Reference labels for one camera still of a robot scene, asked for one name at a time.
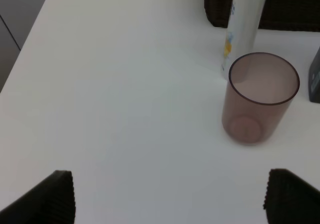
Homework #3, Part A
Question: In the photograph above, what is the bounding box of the dark brown wicker basket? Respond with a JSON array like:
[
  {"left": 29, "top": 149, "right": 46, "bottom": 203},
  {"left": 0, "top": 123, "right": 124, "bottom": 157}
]
[{"left": 204, "top": 0, "right": 320, "bottom": 32}]

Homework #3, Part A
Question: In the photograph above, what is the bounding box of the white bottle blue cap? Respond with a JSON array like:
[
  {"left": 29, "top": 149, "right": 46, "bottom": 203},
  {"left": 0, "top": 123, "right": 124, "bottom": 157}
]
[{"left": 221, "top": 0, "right": 266, "bottom": 79}]

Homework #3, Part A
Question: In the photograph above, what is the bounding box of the translucent purple plastic cup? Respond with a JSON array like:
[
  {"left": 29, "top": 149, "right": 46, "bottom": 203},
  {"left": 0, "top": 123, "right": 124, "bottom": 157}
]
[{"left": 222, "top": 52, "right": 300, "bottom": 145}]

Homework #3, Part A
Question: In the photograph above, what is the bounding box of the dark green square bottle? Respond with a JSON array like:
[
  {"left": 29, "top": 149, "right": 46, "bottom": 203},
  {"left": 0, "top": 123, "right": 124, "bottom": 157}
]
[{"left": 308, "top": 48, "right": 320, "bottom": 104}]

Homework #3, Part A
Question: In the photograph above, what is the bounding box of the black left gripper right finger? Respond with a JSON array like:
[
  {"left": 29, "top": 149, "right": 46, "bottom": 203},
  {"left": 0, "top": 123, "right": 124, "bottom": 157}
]
[{"left": 263, "top": 169, "right": 320, "bottom": 223}]

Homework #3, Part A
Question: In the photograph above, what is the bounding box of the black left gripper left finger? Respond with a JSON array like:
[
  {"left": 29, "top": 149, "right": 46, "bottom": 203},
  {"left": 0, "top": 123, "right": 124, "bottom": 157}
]
[{"left": 0, "top": 170, "right": 76, "bottom": 223}]

